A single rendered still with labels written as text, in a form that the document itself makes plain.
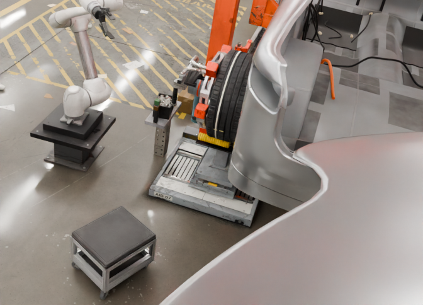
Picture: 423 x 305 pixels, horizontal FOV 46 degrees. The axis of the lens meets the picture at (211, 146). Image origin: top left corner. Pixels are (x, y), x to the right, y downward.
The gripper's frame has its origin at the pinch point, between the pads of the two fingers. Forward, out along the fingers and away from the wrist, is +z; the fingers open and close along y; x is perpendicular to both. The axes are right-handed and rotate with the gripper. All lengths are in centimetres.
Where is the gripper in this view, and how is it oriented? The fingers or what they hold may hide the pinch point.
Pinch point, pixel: (112, 28)
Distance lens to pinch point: 321.5
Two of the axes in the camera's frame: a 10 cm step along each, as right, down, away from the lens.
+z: 5.7, 6.4, -5.2
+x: 8.1, -3.0, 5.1
